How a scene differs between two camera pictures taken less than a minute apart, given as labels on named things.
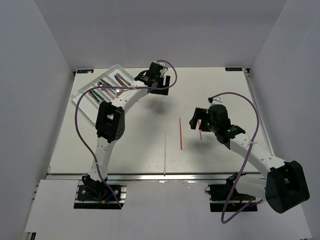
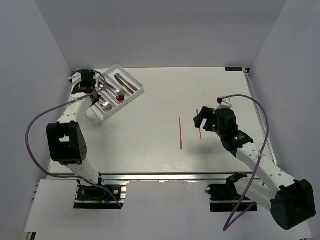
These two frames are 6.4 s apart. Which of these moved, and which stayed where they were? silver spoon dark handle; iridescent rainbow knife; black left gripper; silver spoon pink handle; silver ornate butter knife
Moved: black left gripper; silver spoon dark handle
Stayed: silver ornate butter knife; silver spoon pink handle; iridescent rainbow knife
